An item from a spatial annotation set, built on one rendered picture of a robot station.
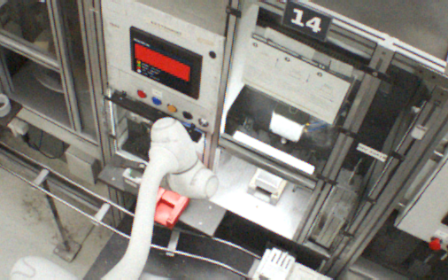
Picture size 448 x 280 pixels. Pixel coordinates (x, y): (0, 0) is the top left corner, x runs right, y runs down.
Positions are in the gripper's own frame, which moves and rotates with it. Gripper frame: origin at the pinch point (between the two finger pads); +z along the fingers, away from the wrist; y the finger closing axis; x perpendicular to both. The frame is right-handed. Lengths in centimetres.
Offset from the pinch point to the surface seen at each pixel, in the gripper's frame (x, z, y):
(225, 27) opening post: -35, -55, 35
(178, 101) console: -22.8, -23.0, 11.0
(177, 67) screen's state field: -26, -34, 26
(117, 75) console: -24.9, -2.1, 23.3
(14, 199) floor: 22, 141, -44
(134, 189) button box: 3.1, 13.6, -18.0
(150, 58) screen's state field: -27.2, -25.4, 31.0
